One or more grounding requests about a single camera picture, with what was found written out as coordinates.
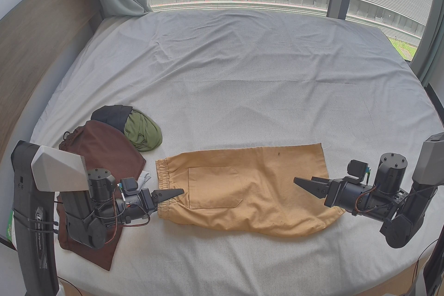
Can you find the brown garment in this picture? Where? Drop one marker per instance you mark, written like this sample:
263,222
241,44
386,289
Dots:
104,149

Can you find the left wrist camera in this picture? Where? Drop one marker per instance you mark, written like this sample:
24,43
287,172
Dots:
130,185

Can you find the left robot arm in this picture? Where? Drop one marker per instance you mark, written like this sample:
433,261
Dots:
55,169

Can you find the black garment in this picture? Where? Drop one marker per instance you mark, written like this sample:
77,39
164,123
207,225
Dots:
109,117

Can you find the small white cloth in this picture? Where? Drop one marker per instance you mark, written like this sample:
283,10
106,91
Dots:
145,177

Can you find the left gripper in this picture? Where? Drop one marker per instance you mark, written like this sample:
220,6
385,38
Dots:
144,204

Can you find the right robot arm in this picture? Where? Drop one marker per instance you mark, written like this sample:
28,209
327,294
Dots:
421,183

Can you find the green garment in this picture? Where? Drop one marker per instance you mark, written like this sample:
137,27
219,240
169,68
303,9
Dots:
142,133

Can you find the tan shorts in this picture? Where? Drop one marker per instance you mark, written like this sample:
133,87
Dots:
263,183

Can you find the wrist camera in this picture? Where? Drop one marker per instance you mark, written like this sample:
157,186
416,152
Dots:
357,171
130,185

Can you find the bed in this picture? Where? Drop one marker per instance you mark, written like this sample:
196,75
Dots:
242,79

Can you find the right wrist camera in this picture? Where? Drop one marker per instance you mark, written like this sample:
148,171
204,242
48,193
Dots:
357,171

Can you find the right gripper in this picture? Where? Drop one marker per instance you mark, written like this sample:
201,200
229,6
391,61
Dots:
347,195

